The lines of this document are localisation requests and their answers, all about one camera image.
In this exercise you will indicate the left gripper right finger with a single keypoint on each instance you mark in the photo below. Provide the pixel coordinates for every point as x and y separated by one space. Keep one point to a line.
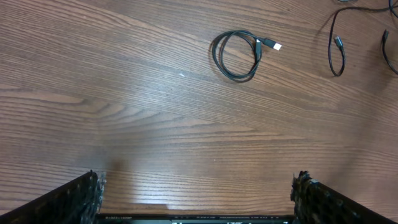
316 203

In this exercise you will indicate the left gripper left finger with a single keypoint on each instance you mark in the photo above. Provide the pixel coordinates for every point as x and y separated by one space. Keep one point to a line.
76 202

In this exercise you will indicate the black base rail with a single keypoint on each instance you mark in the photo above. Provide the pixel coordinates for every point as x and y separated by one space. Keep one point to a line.
109 218

